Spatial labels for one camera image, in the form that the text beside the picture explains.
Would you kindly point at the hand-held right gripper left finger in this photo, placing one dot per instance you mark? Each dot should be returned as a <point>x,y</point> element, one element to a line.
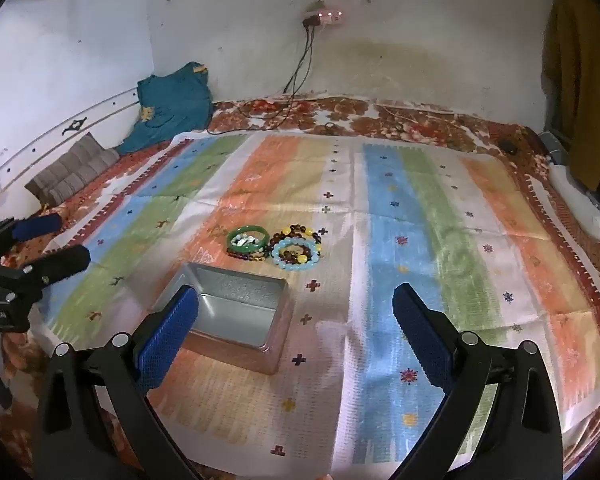
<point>167,340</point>

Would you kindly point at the silver tin box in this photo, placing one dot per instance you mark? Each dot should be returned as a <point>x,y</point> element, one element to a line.
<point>240,310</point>

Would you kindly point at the green jade bangle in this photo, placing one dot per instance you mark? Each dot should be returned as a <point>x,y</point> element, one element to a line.
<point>230,240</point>

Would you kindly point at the white bed headboard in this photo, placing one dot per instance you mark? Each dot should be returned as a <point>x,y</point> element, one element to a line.
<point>45,135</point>

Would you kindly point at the teal garment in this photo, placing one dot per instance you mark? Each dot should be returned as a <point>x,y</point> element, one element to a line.
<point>170,105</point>

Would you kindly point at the grey metal frame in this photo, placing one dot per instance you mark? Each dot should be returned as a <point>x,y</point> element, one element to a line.
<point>551,147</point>

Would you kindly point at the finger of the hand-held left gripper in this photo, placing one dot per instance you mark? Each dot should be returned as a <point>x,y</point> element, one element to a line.
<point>60,262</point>
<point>35,226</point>

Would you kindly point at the striped colourful mat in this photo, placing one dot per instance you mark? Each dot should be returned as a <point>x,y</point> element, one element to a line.
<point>415,200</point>

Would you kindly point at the white power strip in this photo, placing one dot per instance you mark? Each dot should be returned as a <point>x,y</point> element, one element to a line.
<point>325,17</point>

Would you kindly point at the grey striped cushion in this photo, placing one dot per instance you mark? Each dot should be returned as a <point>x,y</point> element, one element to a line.
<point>72,170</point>

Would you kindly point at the mustard yellow garment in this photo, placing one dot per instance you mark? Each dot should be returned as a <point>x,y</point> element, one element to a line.
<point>580,85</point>

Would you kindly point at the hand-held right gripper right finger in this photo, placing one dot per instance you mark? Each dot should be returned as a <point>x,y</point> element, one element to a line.
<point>422,340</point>

